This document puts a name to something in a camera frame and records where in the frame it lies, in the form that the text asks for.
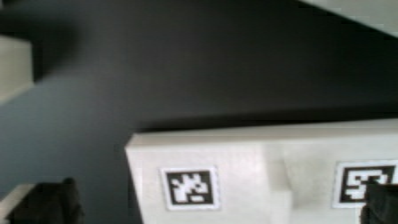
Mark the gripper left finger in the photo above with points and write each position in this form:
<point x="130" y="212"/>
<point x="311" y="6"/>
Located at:
<point x="43" y="203"/>

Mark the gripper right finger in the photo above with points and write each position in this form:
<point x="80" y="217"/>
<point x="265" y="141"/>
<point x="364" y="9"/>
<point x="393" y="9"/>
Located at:
<point x="379" y="212"/>

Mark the white door panel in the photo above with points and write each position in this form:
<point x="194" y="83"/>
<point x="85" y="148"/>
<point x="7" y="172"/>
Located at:
<point x="261" y="175"/>

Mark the white cabinet body box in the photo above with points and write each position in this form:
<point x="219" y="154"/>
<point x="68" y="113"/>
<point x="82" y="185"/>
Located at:
<point x="16" y="68"/>

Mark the white U-shaped fence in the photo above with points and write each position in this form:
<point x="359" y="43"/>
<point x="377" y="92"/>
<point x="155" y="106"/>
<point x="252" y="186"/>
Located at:
<point x="371" y="12"/>

